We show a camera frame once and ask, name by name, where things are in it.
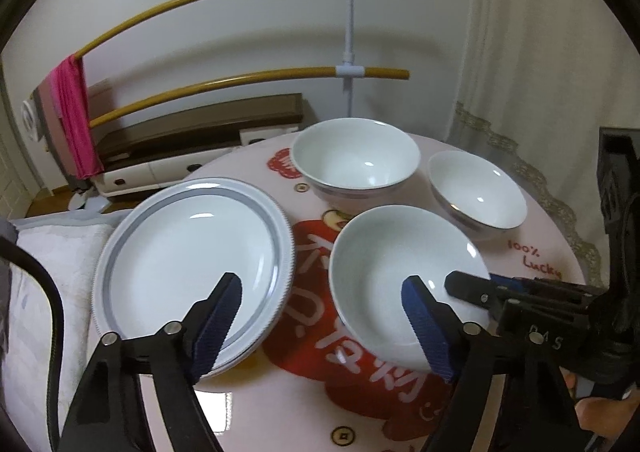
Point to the white lace curtain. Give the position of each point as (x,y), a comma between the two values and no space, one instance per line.
(539,79)

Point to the shallow white bowl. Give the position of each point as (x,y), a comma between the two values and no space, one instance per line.
(374,253)

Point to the right hand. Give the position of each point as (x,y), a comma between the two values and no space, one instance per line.
(609,424)

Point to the brown low bench cabinet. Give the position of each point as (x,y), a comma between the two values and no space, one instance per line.
(160,152)

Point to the white quilted bed cover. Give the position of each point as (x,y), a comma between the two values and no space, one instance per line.
(47,273)

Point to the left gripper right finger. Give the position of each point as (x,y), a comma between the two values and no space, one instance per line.
(535,413)

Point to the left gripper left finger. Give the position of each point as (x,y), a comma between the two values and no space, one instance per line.
(108,413)

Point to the small white bowl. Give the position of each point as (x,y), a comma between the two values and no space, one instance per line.
(480,197)

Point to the white bar stand post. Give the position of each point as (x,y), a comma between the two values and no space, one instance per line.
(349,32)

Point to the white round fan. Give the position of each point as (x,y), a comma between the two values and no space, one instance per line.
(31,120)

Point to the lower wooden ballet bar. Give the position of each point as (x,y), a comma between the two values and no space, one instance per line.
(335,72)

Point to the large white bowl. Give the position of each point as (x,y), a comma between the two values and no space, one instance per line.
(355,164)

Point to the pink hanging cloth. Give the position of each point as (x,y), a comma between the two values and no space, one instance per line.
(62,103)

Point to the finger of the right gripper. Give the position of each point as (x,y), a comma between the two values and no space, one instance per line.
(513,284)
(477,291)

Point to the grey rimmed white plate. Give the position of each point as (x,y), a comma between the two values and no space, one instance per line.
(171,251)

